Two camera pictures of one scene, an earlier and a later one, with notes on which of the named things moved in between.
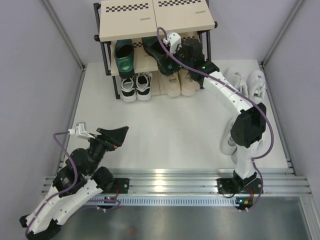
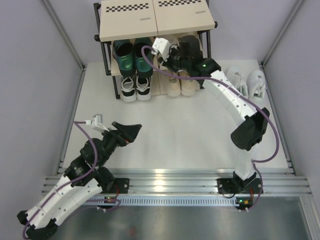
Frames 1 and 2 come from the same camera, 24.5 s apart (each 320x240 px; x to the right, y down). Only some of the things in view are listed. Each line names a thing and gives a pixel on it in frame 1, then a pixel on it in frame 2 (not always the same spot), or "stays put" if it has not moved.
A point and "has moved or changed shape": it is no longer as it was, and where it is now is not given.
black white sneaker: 128,89 stays put
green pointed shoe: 124,51 stays put
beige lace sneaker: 188,85 stays put
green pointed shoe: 169,64 has moved or changed shape
